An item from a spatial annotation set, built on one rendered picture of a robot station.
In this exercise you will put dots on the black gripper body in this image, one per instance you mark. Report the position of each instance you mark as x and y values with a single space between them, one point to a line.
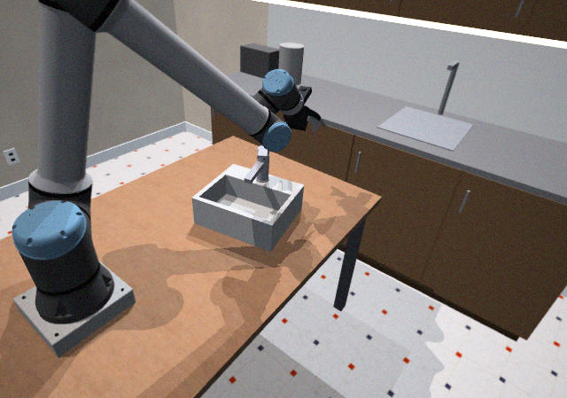
298 120

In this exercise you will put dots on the grey square sink basin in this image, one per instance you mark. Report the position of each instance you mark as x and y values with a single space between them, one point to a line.
258 213

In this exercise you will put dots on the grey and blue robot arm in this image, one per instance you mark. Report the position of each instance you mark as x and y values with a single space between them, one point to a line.
53 238

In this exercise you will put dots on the grey mixer tap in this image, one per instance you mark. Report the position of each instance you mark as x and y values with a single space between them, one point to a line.
260 168

